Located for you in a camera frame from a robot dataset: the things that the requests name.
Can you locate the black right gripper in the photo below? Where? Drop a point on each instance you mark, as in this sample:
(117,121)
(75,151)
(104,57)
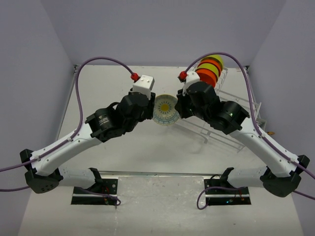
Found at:
(180,105)

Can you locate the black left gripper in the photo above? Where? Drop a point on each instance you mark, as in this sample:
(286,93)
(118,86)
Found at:
(148,114)

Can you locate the orange plastic bowl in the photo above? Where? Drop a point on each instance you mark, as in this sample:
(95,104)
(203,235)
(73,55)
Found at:
(211,62)
(207,76)

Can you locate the white patterned bowl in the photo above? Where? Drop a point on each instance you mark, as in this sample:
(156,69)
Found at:
(164,112)

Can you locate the yellow-green plastic bowl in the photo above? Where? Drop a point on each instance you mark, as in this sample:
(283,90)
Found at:
(209,67)
(216,58)

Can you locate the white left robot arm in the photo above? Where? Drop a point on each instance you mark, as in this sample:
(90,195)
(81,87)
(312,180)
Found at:
(45,170)

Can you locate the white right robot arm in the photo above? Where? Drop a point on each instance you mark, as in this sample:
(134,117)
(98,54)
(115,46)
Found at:
(281,172)

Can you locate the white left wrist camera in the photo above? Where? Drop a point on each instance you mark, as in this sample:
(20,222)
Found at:
(144,85)

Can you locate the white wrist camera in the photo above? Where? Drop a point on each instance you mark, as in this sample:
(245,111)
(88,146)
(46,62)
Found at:
(144,85)
(192,77)

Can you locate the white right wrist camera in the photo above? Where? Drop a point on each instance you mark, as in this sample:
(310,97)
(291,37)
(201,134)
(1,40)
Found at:
(192,77)

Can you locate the white wire dish rack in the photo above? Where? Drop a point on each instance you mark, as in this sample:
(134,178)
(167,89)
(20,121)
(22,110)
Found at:
(233,111)

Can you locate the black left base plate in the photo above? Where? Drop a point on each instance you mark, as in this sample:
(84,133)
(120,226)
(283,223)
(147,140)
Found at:
(104,194)

